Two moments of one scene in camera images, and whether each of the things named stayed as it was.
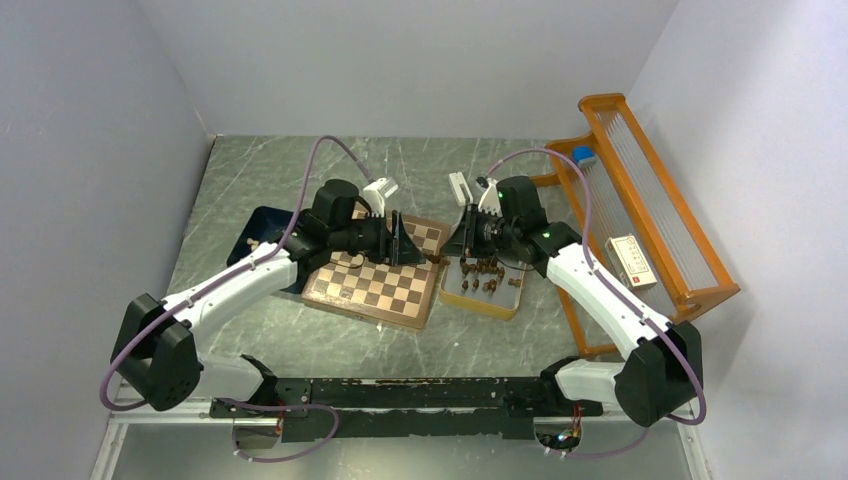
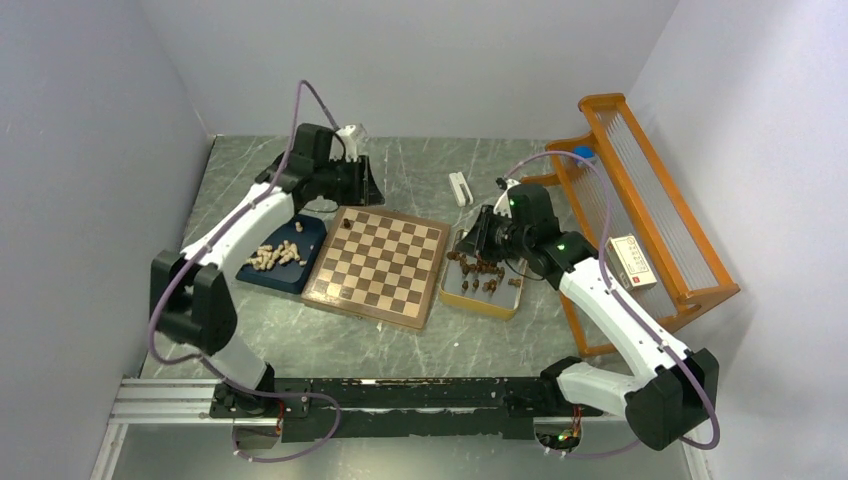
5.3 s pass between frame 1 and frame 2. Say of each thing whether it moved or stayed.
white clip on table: stayed
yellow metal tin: stayed
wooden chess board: stayed
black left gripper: moved
